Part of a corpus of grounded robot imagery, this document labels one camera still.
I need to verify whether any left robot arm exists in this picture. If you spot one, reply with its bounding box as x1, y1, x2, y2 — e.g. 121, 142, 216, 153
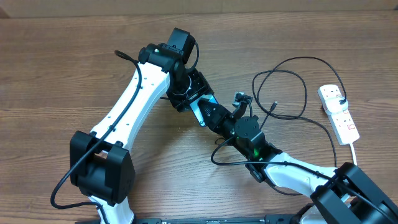
70, 28, 216, 223

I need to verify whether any Galaxy smartphone blue screen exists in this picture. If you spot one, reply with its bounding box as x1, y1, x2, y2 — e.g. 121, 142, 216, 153
190, 95, 218, 127

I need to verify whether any white power strip cord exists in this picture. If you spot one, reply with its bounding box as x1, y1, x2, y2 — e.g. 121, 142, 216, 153
349, 142, 358, 166

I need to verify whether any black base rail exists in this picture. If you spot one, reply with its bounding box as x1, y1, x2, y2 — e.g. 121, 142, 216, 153
133, 214, 300, 224

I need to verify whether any white power strip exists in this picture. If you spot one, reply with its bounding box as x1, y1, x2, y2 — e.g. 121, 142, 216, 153
317, 84, 359, 145

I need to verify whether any white charger adapter plug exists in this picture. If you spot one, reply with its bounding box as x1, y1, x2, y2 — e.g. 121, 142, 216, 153
323, 96, 349, 115

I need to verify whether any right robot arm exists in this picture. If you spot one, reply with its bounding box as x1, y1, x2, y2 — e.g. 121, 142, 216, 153
198, 100, 397, 223

